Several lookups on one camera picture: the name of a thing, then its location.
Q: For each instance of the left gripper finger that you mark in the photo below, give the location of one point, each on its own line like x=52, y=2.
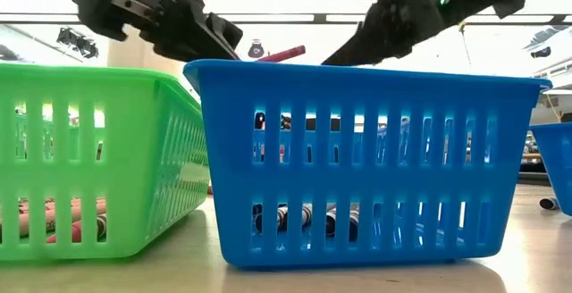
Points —
x=221, y=38

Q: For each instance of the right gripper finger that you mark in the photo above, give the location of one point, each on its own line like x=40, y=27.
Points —
x=371, y=45

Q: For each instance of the magenta crayon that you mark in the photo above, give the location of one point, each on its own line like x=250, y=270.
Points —
x=281, y=54

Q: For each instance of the blue plastic basket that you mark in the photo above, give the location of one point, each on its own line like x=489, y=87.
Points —
x=556, y=168
x=357, y=181

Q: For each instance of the black round hanging object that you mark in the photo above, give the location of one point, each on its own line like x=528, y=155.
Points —
x=256, y=50

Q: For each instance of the black ceiling fixture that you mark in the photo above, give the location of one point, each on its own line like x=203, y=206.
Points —
x=78, y=43
x=540, y=52

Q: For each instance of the black horizontal ceiling beam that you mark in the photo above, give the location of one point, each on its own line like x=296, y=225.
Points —
x=290, y=18

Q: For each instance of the green plastic basket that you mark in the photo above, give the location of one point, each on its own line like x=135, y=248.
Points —
x=120, y=163

